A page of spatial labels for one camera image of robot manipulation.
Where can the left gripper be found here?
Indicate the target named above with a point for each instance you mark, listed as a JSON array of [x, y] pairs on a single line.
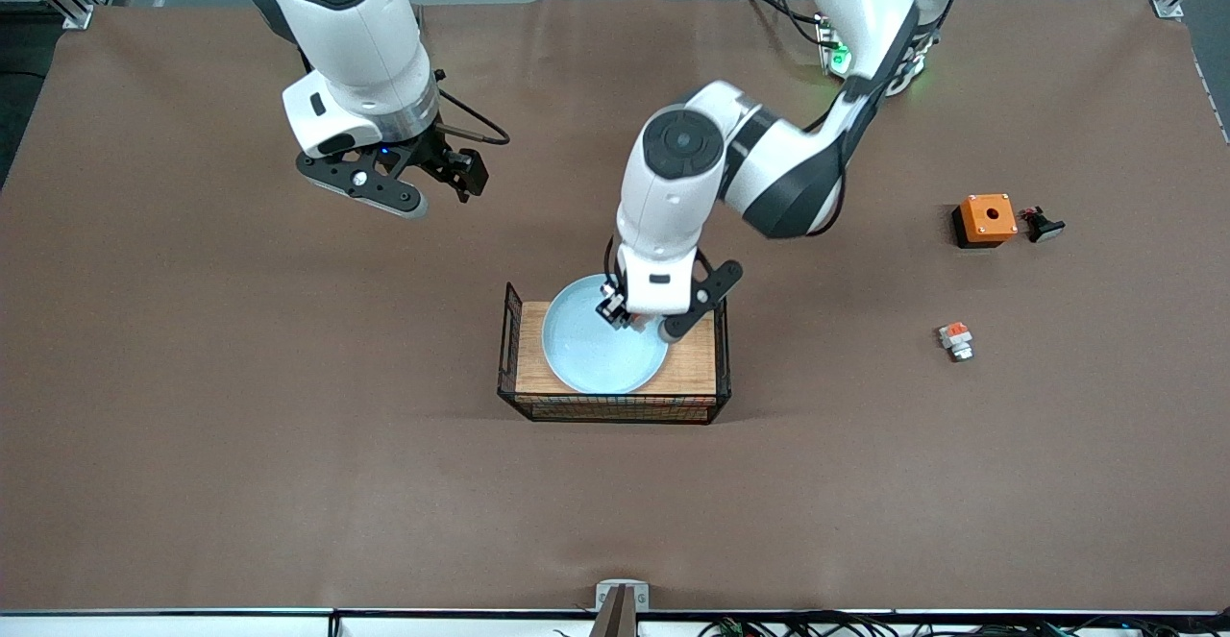
[[612, 307]]

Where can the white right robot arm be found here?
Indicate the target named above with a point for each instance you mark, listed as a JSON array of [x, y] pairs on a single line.
[[356, 51]]

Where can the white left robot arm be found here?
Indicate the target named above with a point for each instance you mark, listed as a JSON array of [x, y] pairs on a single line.
[[673, 176]]

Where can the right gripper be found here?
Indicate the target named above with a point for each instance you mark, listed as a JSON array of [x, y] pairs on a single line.
[[429, 155]]

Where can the orange button enclosure box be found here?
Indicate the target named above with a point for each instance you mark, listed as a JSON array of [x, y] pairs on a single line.
[[987, 218]]

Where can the white table edge rail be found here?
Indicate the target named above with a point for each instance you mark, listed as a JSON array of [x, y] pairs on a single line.
[[192, 624]]

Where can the grey metal bracket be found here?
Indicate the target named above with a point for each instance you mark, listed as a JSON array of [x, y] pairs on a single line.
[[622, 586]]

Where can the light blue plate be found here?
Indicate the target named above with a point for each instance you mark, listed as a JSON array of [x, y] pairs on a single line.
[[596, 354]]

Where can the brown table cover mat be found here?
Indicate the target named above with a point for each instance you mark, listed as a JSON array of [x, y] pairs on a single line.
[[288, 426]]

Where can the black push button head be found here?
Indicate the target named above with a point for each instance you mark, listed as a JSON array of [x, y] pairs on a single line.
[[1044, 227]]

